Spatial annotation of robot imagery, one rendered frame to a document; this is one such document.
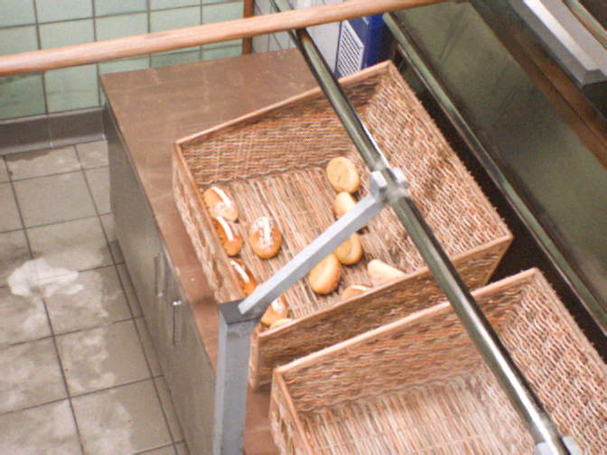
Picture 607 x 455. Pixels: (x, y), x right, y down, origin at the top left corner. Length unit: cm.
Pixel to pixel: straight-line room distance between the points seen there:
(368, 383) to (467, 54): 63
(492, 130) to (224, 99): 84
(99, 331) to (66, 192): 54
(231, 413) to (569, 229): 62
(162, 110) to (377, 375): 93
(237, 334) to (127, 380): 115
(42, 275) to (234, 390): 135
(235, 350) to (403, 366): 41
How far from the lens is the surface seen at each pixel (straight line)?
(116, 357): 287
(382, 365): 200
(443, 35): 221
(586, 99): 181
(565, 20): 156
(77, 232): 318
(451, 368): 209
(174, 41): 179
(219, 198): 232
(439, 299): 207
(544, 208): 193
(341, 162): 242
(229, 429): 188
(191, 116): 263
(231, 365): 175
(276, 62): 281
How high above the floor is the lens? 221
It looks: 43 degrees down
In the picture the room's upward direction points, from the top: 6 degrees clockwise
